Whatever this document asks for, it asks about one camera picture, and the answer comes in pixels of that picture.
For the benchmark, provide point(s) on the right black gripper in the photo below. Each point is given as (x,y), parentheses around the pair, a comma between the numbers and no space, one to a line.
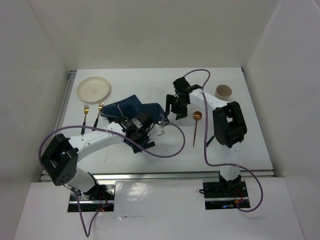
(181,113)

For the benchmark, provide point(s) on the cream round plate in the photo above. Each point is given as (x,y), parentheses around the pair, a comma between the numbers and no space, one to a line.
(93,89)

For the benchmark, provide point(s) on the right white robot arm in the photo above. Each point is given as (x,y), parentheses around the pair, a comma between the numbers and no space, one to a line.
(228,125)

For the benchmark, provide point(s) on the dark blue cloth placemat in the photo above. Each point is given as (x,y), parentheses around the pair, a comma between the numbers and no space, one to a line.
(131,108)

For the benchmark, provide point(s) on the gold knife green handle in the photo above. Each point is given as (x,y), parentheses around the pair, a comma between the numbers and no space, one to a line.
(209,141)

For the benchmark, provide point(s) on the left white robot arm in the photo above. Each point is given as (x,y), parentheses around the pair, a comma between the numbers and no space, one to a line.
(62,155)

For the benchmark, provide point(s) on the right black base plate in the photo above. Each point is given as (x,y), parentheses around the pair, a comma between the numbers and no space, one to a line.
(215,198)

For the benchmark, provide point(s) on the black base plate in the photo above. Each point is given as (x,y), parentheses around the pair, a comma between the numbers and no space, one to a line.
(215,198)
(102,199)

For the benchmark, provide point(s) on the gold fork green handle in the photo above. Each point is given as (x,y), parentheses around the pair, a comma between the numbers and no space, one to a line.
(100,106)
(86,111)

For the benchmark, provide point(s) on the beige paper cup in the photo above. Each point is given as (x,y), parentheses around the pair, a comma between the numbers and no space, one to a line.
(223,92)

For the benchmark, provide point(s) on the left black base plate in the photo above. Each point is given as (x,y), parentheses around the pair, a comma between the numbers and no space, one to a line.
(102,199)

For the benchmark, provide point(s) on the copper spoon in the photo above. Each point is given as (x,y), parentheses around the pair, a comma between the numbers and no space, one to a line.
(197,115)

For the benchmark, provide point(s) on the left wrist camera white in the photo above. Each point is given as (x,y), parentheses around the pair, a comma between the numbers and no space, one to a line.
(158,129)

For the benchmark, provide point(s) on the aluminium rail front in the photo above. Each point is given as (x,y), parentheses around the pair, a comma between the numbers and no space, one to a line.
(44,177)

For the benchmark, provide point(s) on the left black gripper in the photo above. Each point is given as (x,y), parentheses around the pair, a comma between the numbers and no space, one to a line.
(137,146)

